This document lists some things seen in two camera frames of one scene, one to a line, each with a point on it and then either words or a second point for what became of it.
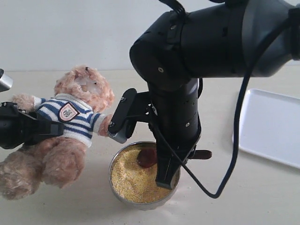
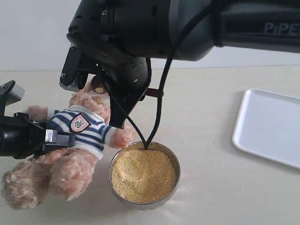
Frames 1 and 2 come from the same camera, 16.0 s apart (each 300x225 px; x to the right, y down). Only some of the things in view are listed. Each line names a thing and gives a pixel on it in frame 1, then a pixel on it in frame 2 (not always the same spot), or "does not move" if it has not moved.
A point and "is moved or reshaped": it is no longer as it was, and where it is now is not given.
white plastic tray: [269, 126] does not move
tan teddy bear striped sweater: [82, 95] is moved or reshaped
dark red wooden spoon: [147, 158] to [99, 85]
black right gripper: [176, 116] to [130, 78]
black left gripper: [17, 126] to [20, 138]
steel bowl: [132, 176] does not move
